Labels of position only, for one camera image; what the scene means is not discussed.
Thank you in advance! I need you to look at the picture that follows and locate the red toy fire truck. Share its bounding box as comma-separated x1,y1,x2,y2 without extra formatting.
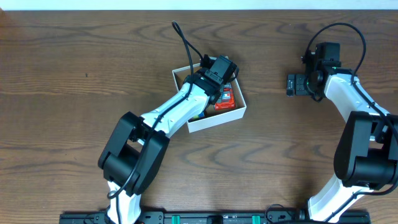
214,83,236,110

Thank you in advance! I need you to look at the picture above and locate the colourful puzzle cube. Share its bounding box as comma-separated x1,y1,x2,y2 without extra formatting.
190,112,205,122

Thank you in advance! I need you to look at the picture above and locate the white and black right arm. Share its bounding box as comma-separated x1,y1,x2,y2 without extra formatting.
287,58,397,223

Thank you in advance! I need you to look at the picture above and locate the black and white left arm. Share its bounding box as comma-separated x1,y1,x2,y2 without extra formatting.
98,70,229,223

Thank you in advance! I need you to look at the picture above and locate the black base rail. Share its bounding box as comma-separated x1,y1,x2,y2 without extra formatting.
58,210,371,224

